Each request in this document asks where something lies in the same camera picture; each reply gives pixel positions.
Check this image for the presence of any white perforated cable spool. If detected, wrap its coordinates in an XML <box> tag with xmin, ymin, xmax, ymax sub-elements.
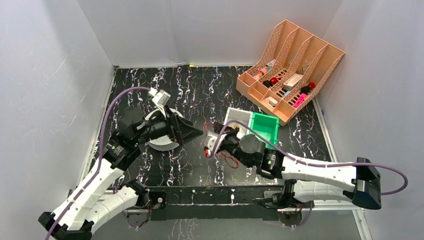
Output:
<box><xmin>145</xmin><ymin>108</ymin><xmax>182</xmax><ymax>152</ymax></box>

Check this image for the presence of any red cable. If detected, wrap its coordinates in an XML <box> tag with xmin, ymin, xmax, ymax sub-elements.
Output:
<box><xmin>202</xmin><ymin>122</ymin><xmax>240</xmax><ymax>170</ymax></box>

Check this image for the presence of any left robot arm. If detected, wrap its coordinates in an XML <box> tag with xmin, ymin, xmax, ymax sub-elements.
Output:
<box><xmin>38</xmin><ymin>107</ymin><xmax>203</xmax><ymax>240</ymax></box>

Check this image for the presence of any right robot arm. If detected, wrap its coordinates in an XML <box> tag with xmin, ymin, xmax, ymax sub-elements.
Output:
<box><xmin>203</xmin><ymin>124</ymin><xmax>382</xmax><ymax>210</ymax></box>

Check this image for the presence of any white plastic bin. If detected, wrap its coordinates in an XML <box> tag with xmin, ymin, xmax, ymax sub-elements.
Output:
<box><xmin>224</xmin><ymin>107</ymin><xmax>253</xmax><ymax>139</ymax></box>

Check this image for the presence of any green plastic bin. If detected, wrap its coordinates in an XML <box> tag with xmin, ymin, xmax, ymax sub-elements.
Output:
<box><xmin>249</xmin><ymin>112</ymin><xmax>280</xmax><ymax>145</ymax></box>

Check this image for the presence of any white small eraser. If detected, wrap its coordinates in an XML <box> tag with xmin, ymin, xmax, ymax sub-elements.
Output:
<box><xmin>266</xmin><ymin>96</ymin><xmax>278</xmax><ymax>108</ymax></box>

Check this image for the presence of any red black ball item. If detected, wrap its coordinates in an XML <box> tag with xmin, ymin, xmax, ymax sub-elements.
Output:
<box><xmin>262</xmin><ymin>77</ymin><xmax>279</xmax><ymax>88</ymax></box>

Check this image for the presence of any pink white tube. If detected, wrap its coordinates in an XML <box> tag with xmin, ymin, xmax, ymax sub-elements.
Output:
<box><xmin>253</xmin><ymin>58</ymin><xmax>276</xmax><ymax>80</ymax></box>

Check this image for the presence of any white box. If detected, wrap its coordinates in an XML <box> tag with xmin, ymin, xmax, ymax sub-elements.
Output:
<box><xmin>283</xmin><ymin>73</ymin><xmax>303</xmax><ymax>91</ymax></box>

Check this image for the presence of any pink marker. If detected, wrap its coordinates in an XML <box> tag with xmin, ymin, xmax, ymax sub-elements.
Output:
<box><xmin>293</xmin><ymin>93</ymin><xmax>308</xmax><ymax>108</ymax></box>

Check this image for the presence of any red black bottle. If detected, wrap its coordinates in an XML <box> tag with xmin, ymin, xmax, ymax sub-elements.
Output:
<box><xmin>300</xmin><ymin>82</ymin><xmax>316</xmax><ymax>95</ymax></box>

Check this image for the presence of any peach file organizer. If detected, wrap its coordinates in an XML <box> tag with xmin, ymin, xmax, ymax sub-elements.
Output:
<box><xmin>236</xmin><ymin>19</ymin><xmax>345</xmax><ymax>126</ymax></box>

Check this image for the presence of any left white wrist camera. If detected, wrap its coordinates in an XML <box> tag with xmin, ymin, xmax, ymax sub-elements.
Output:
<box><xmin>148</xmin><ymin>88</ymin><xmax>171</xmax><ymax>117</ymax></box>

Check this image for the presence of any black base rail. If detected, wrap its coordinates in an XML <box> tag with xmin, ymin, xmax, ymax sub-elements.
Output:
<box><xmin>117</xmin><ymin>185</ymin><xmax>316</xmax><ymax>223</ymax></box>

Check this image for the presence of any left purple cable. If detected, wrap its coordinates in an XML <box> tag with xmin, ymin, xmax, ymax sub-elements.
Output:
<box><xmin>44</xmin><ymin>86</ymin><xmax>153</xmax><ymax>240</ymax></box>

